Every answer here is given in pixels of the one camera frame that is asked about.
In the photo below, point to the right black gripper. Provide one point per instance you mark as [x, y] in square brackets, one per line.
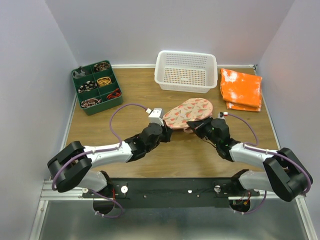
[198, 125]

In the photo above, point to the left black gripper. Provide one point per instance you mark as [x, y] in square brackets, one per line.
[167, 132]

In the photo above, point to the pink floral laundry bag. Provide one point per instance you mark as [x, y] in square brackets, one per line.
[193, 109]

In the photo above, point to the orange white cloth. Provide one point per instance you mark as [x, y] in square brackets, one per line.
[241, 91]

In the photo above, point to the white plastic basket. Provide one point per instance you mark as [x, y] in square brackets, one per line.
[184, 71]

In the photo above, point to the green compartment tray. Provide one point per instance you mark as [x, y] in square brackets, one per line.
[108, 89]

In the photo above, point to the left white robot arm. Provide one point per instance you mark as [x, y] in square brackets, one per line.
[71, 167]

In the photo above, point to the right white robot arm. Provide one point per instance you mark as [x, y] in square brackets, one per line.
[282, 172]

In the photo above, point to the black floral scrunchie bottom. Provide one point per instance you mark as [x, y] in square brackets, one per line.
[90, 102]

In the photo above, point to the black floral scrunchie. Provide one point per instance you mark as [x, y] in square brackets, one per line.
[101, 66]
[90, 102]

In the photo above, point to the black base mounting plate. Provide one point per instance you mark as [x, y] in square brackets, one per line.
[136, 193]

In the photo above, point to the black white dotted scrunchie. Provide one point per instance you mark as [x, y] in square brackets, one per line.
[86, 87]

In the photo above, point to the black floral scrunchie top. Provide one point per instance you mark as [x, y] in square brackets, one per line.
[101, 66]

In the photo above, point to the grey item in tray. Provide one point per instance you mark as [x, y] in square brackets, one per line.
[78, 73]

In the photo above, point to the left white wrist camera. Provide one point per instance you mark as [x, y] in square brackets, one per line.
[156, 116]

